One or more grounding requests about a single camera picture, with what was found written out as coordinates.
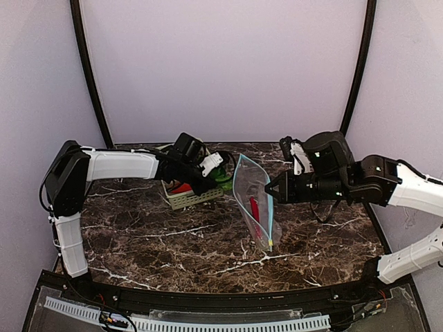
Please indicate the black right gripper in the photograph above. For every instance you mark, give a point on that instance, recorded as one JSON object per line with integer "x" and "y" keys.
{"x": 288, "y": 187}

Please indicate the clear zip top bag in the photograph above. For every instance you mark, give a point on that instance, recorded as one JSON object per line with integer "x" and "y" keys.
{"x": 249, "y": 180}

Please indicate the black curved front rail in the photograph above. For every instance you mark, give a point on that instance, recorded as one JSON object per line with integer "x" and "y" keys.
{"x": 336, "y": 300}

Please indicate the orange red chili pepper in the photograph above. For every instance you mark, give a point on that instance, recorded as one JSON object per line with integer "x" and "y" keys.
{"x": 181, "y": 188}

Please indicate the black frame post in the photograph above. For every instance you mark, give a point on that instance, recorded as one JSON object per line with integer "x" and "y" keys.
{"x": 81, "y": 40}
{"x": 368, "y": 24}

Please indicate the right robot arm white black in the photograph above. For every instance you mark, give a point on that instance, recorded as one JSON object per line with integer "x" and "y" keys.
{"x": 324, "y": 169}

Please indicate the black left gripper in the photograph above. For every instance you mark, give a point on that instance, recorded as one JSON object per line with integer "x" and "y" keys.
{"x": 195, "y": 178}

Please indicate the green bok choy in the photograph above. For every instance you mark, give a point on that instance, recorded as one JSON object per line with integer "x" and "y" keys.
{"x": 223, "y": 176}

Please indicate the long red chili pepper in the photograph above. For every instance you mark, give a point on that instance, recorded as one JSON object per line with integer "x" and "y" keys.
{"x": 256, "y": 226}

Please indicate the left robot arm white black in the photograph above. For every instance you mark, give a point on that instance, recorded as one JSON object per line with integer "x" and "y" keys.
{"x": 63, "y": 190}

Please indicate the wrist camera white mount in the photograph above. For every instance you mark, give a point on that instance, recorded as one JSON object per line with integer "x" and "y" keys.
{"x": 211, "y": 162}
{"x": 293, "y": 152}

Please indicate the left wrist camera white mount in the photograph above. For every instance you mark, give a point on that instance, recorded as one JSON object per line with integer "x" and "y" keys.
{"x": 211, "y": 162}

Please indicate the left black frame post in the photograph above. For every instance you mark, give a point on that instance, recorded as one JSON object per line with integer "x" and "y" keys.
{"x": 81, "y": 40}

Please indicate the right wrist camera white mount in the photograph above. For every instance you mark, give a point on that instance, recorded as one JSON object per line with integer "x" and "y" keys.
{"x": 293, "y": 152}

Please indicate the white slotted cable duct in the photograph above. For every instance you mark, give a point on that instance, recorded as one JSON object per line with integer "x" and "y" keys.
{"x": 158, "y": 320}

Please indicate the right black frame post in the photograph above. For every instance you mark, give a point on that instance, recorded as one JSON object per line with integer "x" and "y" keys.
{"x": 368, "y": 24}

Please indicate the beige plastic basket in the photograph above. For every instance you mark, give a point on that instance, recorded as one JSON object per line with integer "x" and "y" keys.
{"x": 194, "y": 198}

